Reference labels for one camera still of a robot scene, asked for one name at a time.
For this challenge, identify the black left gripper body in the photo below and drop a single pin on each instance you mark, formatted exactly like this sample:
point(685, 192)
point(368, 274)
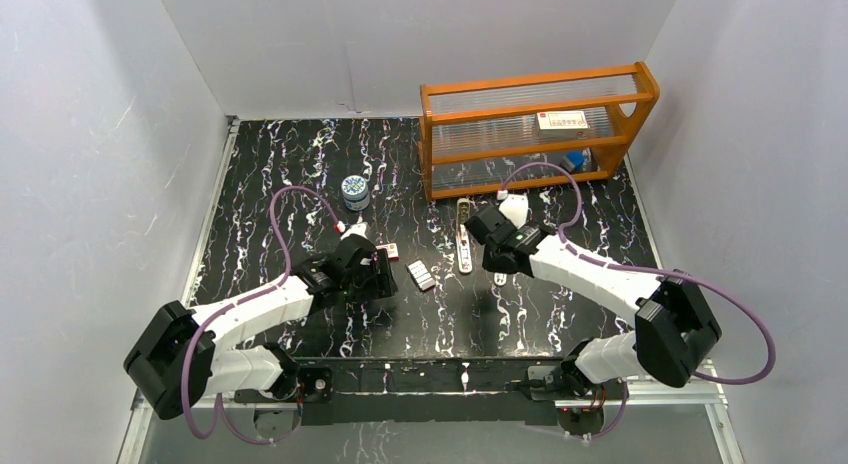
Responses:
point(382, 275)

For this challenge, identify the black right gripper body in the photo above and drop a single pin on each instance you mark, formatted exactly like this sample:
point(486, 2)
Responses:
point(489, 262)

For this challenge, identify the red white staple box sleeve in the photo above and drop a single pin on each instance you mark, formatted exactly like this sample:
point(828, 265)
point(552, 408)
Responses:
point(391, 250)

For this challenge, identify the white metal stapler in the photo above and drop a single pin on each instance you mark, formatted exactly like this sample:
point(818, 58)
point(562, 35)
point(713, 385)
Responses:
point(465, 263)

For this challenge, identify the cardboard staple tray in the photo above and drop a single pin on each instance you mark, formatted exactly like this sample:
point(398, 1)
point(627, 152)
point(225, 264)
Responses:
point(421, 275)

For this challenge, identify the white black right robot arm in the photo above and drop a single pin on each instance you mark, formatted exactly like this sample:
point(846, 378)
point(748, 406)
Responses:
point(672, 326)

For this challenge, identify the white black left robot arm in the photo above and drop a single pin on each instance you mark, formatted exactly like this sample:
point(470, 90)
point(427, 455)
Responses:
point(185, 354)

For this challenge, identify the blue grey stapler remover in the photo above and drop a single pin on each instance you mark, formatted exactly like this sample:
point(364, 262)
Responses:
point(574, 162)

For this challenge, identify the blue white round jar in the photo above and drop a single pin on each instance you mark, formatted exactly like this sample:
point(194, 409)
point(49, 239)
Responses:
point(355, 192)

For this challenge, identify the orange wooden shelf rack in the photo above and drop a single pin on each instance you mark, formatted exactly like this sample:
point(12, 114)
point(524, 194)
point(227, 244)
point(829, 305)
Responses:
point(472, 131)

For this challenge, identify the white red box on shelf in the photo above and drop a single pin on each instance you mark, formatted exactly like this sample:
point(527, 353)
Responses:
point(571, 124)

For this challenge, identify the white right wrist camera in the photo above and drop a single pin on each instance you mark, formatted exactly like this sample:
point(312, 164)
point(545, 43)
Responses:
point(514, 207)

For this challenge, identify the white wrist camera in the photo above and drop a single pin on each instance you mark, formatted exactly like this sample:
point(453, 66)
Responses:
point(514, 207)
point(356, 233)

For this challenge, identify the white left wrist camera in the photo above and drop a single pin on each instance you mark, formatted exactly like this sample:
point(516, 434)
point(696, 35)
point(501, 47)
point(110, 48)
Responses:
point(356, 233)

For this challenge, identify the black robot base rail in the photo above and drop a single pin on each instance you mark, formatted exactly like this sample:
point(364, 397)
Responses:
point(528, 390)

